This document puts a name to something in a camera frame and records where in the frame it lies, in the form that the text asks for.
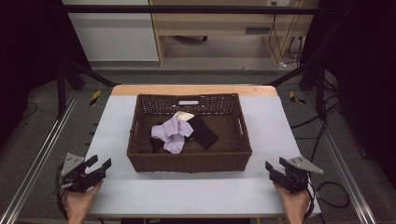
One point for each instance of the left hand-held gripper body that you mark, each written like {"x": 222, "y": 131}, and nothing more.
{"x": 74, "y": 174}

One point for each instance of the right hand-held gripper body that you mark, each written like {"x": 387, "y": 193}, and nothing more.
{"x": 295, "y": 179}

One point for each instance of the person's right hand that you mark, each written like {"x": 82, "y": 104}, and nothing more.
{"x": 295, "y": 203}

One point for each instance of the person's left hand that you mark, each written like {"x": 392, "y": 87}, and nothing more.
{"x": 79, "y": 202}

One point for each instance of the pale blue table mat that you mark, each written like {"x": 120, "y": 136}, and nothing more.
{"x": 274, "y": 130}

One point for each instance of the brown woven basket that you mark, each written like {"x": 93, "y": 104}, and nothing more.
{"x": 224, "y": 155}

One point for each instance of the yellow black striped tape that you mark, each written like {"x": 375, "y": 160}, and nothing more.
{"x": 95, "y": 97}
{"x": 294, "y": 97}

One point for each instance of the light purple cloth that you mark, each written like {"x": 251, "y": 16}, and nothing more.
{"x": 174, "y": 132}

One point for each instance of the black cloth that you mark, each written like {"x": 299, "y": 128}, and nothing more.
{"x": 203, "y": 133}

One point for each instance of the cream white cloth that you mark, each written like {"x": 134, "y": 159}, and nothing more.
{"x": 185, "y": 116}

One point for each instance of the black curtain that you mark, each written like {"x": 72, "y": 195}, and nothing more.
{"x": 364, "y": 77}
{"x": 28, "y": 56}

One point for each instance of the white cabinet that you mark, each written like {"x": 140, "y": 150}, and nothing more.
{"x": 115, "y": 34}

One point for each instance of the aluminium floor rail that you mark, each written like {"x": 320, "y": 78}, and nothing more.
{"x": 37, "y": 161}
{"x": 342, "y": 168}

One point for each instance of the black metal frame stand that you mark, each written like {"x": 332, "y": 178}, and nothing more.
{"x": 62, "y": 90}
{"x": 319, "y": 90}

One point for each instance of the black horizontal frame bar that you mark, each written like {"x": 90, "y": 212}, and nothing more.
{"x": 186, "y": 9}

